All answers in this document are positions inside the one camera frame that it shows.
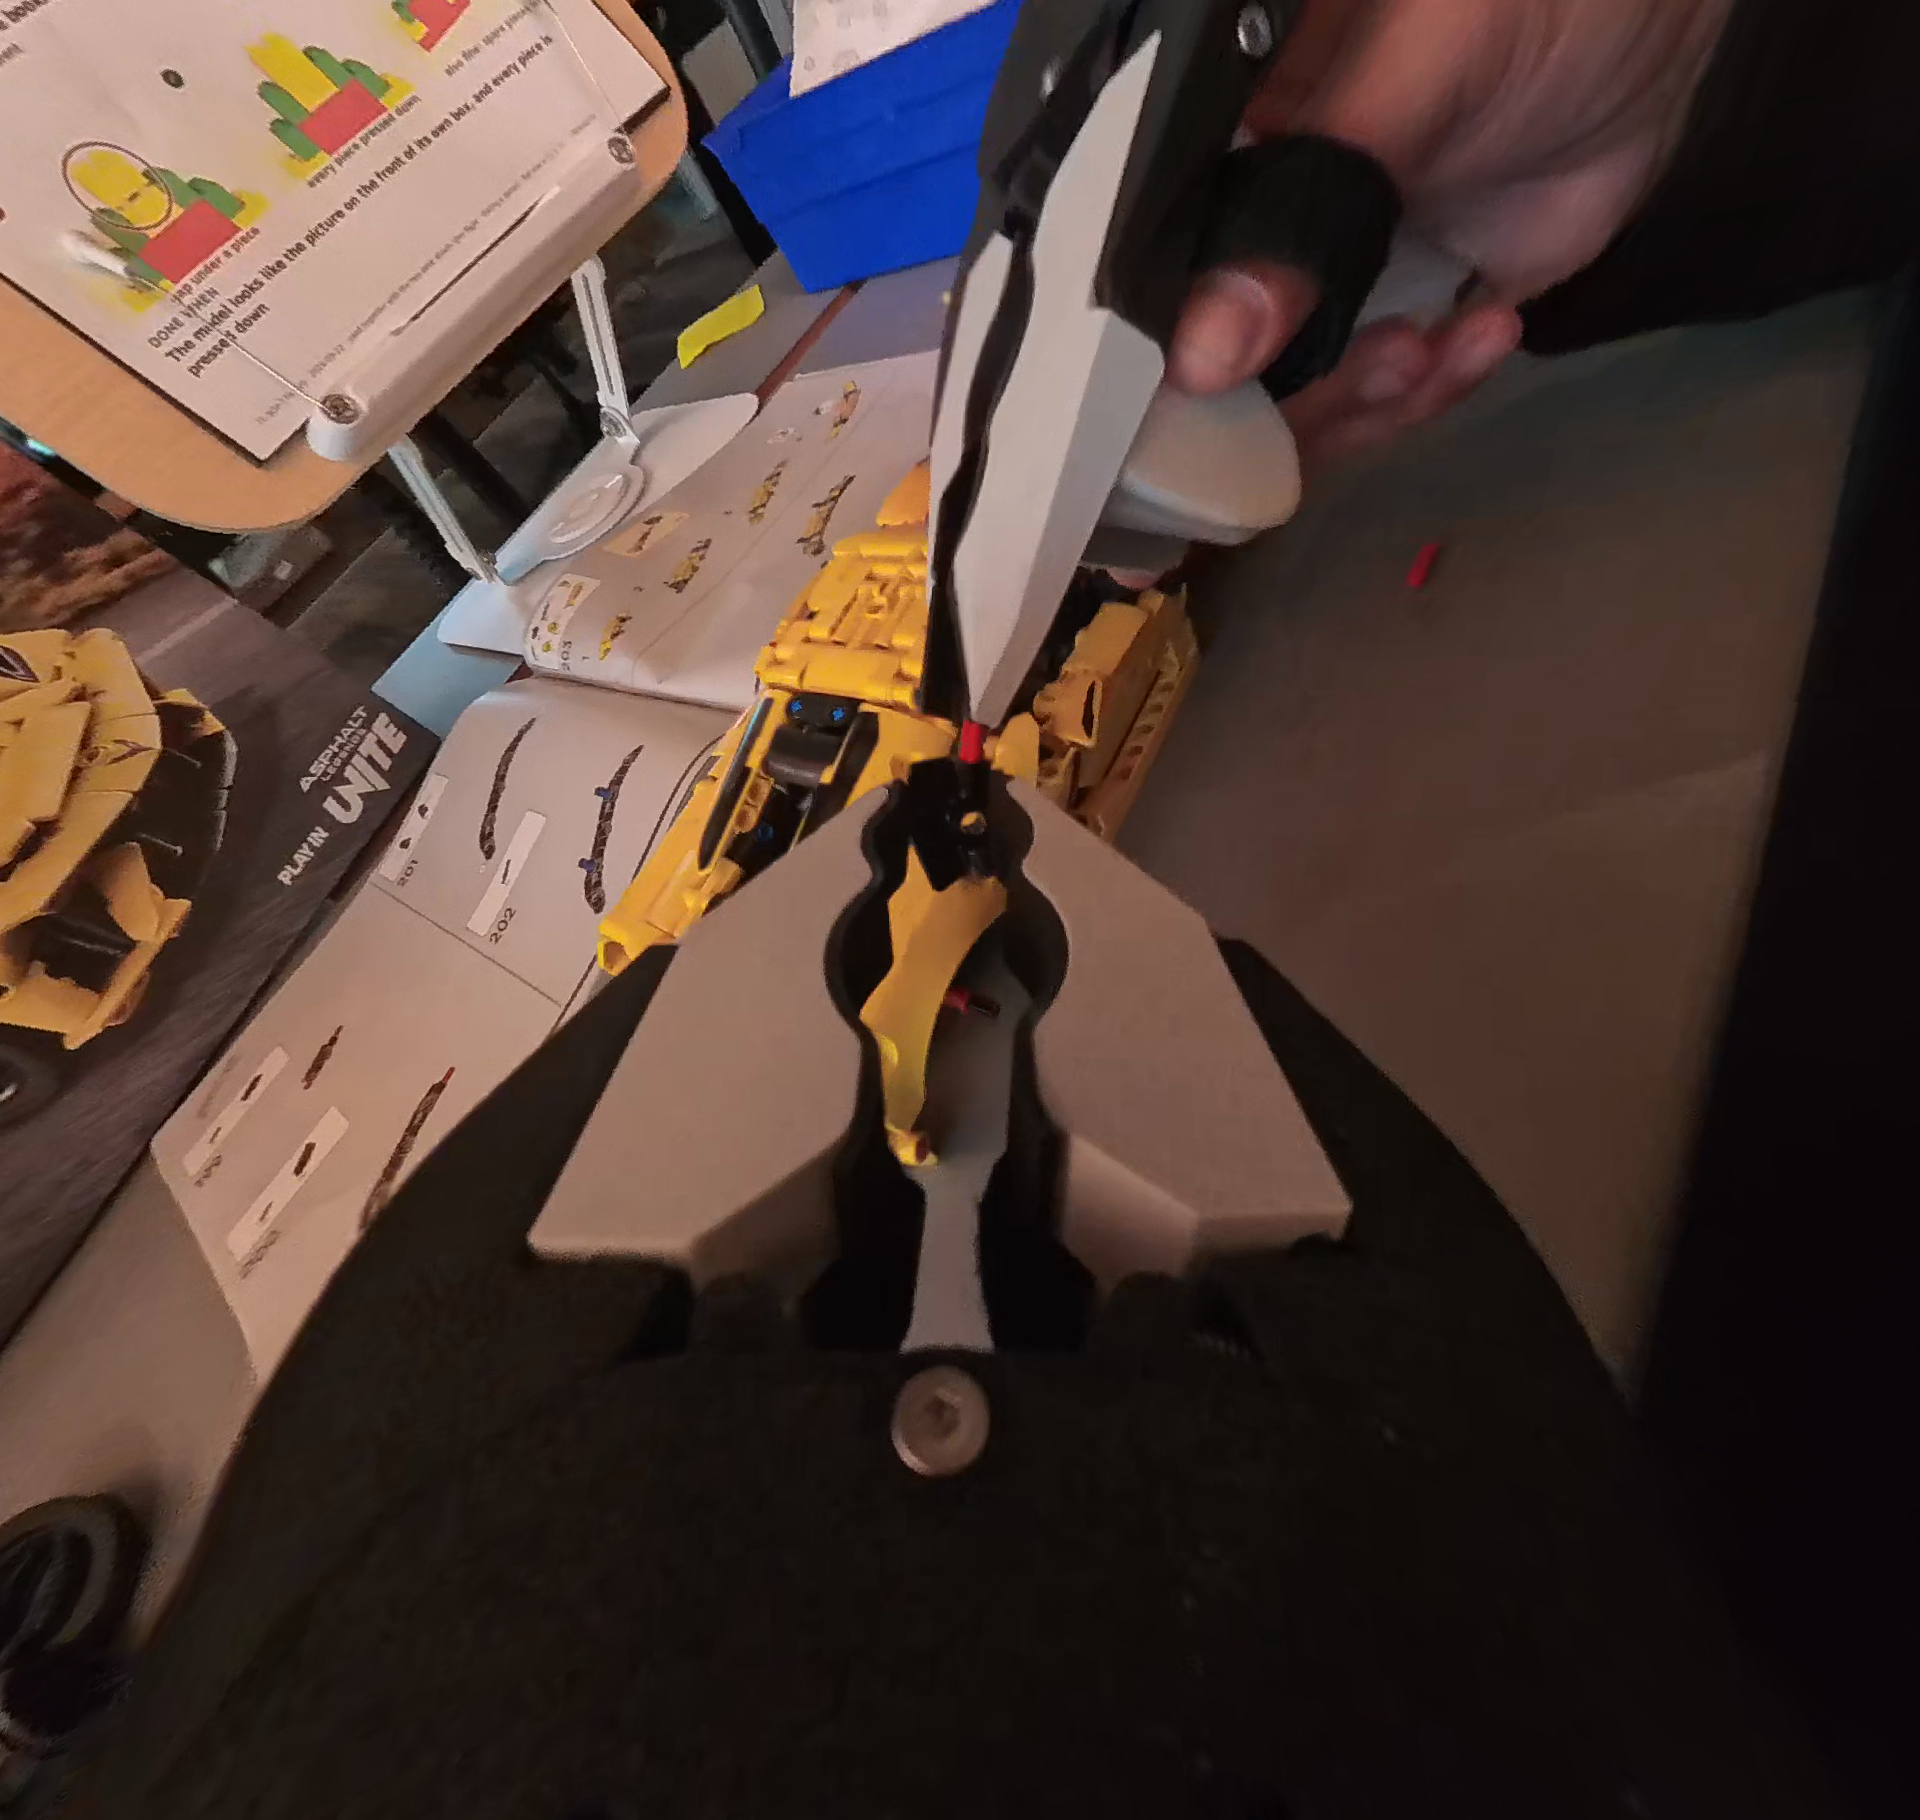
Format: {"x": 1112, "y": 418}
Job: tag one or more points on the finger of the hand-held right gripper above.
{"x": 1065, "y": 396}
{"x": 960, "y": 426}

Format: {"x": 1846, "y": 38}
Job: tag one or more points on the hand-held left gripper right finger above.
{"x": 1200, "y": 1084}

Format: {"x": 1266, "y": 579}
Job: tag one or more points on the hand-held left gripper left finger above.
{"x": 690, "y": 1100}

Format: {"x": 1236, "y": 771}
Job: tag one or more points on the yellow brick car model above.
{"x": 857, "y": 622}

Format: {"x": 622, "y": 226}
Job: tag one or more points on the yellow panel piece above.
{"x": 924, "y": 980}

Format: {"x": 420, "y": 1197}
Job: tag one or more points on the person's right forearm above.
{"x": 1771, "y": 124}

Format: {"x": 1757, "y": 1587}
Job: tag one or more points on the grey desk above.
{"x": 1499, "y": 799}

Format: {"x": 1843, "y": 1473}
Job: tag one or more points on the person's right hand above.
{"x": 1531, "y": 80}

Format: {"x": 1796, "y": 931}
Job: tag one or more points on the open instruction booklet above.
{"x": 496, "y": 980}

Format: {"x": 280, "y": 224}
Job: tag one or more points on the yellow tape piece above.
{"x": 719, "y": 325}

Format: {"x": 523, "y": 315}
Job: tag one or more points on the blue plastic bin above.
{"x": 885, "y": 171}

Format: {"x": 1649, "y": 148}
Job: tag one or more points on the car set box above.
{"x": 225, "y": 831}

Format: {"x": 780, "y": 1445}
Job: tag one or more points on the black fleece-lined jacket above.
{"x": 1801, "y": 1100}

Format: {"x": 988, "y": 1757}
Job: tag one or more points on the printed instruction sheet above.
{"x": 376, "y": 124}

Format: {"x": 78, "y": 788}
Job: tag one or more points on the small black round piece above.
{"x": 67, "y": 1611}

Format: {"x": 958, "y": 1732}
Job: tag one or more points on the wooden document stand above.
{"x": 91, "y": 410}

